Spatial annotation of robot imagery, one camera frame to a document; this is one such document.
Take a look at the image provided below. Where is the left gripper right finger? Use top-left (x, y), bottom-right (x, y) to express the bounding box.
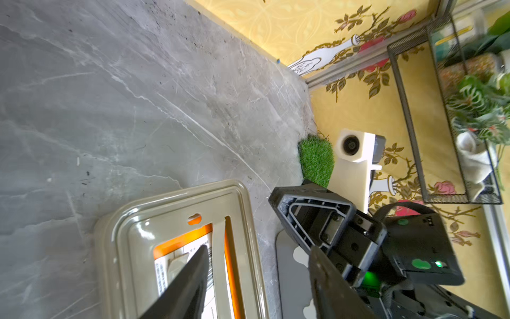
top-left (308, 246), bottom-right (376, 319)

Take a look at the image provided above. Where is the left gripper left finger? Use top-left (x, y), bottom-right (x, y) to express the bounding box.
top-left (141, 245), bottom-right (209, 319)

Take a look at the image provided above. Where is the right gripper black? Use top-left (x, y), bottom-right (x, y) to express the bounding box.
top-left (268, 182), bottom-right (387, 287)

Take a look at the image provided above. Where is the white tissue box lid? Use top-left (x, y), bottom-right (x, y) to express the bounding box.
top-left (276, 231), bottom-right (317, 318)

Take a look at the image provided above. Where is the orange tissue pack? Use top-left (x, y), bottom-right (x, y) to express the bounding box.
top-left (154, 217), bottom-right (246, 318)

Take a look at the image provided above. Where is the olive green frame tray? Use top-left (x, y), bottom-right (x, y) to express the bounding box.
top-left (94, 179), bottom-right (269, 318)

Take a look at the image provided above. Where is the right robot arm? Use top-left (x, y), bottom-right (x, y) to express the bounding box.
top-left (269, 182), bottom-right (493, 318)

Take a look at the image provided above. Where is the green artificial grass mat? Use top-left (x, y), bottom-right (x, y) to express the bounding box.
top-left (297, 135), bottom-right (335, 187)

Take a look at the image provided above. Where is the green artificial leaf plant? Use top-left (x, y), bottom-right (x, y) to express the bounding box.
top-left (432, 13), bottom-right (509, 145)

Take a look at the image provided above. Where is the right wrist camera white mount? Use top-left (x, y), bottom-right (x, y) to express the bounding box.
top-left (328, 129), bottom-right (386, 213)

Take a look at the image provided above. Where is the black wire wall basket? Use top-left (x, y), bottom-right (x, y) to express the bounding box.
top-left (387, 15), bottom-right (503, 205)

